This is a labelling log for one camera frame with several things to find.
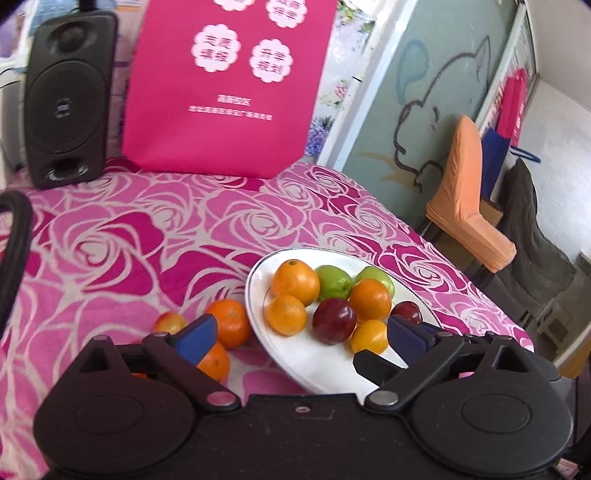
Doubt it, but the small yellow orange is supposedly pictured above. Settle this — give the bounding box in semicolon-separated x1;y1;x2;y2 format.
351;320;389;355

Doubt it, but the pink tote bag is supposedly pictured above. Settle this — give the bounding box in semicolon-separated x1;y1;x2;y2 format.
121;0;338;178

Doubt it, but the blue bag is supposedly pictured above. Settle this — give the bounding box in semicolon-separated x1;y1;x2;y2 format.
480;127;541;204

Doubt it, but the white plate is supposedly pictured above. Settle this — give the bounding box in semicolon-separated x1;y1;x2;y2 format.
245;248;444;395

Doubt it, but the green apple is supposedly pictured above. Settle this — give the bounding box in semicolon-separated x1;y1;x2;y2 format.
315;265;355;301
355;266;396;297

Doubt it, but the large orange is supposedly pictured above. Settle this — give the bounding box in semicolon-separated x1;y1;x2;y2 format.
271;260;321;306

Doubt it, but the pink rose tablecloth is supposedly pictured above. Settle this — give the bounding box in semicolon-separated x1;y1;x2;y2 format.
0;157;536;480

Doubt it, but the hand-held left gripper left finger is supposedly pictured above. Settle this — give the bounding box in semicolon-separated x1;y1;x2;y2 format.
69;314;242;414

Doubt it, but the black cable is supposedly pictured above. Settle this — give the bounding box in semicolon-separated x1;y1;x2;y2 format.
0;190;34;333

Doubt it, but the frosted door with cartoon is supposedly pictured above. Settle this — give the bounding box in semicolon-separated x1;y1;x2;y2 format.
318;0;541;217

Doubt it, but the orange covered chair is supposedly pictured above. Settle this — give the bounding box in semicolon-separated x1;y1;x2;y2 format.
425;114;517;273

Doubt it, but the yellow orange citrus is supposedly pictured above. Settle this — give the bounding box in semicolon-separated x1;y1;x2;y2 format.
264;294;308;337

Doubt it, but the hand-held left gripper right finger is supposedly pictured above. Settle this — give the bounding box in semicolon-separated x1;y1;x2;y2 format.
364;315;536;411

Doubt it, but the pale yellow-red fruit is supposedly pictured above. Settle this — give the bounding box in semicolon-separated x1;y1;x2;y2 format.
154;312;189;335

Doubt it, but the dark orange tangerine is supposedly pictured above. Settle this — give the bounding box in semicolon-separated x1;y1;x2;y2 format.
204;299;253;350
196;342;231;383

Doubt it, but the floral window film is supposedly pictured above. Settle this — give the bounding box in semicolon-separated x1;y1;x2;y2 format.
302;0;407;158

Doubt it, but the pink hanging bag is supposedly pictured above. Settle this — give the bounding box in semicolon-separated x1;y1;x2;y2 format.
496;68;529;139

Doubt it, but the dark grey covered chair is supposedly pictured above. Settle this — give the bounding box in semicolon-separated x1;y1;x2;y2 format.
499;158;577;315

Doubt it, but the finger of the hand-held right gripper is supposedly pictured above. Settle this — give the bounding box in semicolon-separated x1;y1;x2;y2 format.
353;349;409;387

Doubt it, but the black speaker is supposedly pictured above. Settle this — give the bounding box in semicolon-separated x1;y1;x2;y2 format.
24;11;120;190

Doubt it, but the dark red plum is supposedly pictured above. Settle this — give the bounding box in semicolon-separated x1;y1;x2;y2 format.
312;298;357;346
392;301;423;325

